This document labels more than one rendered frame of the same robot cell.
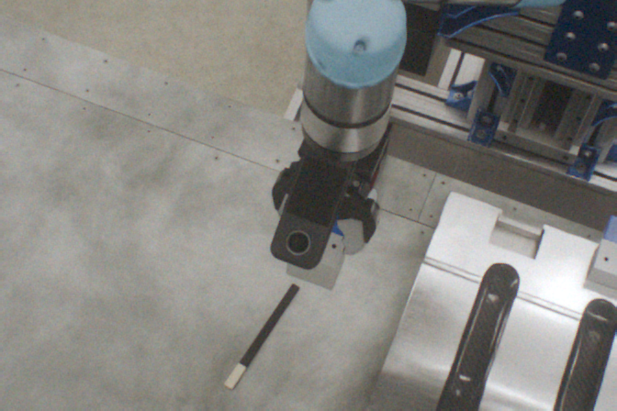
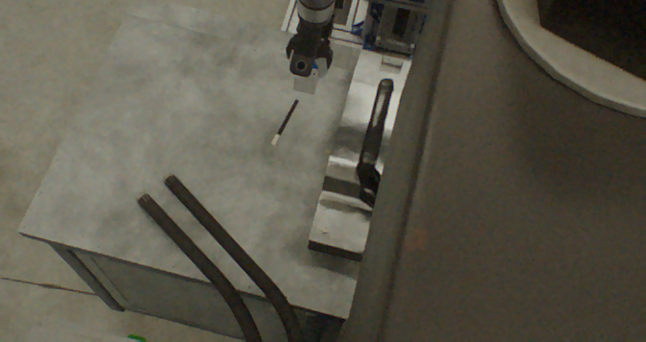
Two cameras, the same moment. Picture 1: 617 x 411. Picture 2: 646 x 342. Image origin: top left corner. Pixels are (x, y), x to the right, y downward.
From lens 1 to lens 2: 0.32 m
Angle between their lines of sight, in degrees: 5
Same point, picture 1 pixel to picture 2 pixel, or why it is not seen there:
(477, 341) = (379, 110)
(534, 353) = not seen: hidden behind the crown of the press
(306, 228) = (303, 59)
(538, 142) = (395, 43)
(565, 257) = not seen: hidden behind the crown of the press
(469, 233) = (370, 66)
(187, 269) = (248, 97)
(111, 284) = (215, 107)
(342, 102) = not seen: outside the picture
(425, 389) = (359, 132)
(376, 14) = not seen: outside the picture
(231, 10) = (242, 2)
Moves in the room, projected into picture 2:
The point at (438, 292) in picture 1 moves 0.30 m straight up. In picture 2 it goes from (360, 92) to (378, 11)
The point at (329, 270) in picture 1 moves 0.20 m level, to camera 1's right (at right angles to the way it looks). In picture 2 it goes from (312, 84) to (399, 85)
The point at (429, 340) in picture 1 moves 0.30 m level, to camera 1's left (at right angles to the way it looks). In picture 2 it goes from (358, 112) to (230, 110)
